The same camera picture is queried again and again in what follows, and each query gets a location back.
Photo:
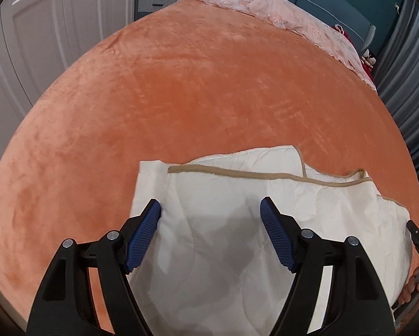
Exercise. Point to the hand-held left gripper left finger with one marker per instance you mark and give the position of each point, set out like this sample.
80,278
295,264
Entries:
143,232

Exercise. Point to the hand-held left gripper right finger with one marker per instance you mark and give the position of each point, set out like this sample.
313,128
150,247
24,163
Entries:
276,232

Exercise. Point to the cream quilted jacket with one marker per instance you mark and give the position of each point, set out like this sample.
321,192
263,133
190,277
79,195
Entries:
237,252

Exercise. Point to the person's right hand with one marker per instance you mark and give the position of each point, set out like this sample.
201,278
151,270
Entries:
417,283

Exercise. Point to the orange plush blanket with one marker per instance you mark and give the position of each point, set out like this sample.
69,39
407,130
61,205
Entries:
195,87

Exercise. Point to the grey curtain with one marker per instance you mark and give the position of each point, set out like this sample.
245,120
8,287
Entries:
408,77

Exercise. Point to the red cloth item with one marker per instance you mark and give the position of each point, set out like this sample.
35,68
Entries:
365,70

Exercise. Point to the small plush toy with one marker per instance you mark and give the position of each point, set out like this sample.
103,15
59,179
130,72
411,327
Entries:
368,59

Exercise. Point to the white panelled wardrobe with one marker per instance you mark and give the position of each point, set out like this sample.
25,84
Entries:
55,35

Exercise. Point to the grey nightstand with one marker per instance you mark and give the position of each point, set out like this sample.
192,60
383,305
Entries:
153,7

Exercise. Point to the pink floral quilt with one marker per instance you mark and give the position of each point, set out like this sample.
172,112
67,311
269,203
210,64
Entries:
265,3

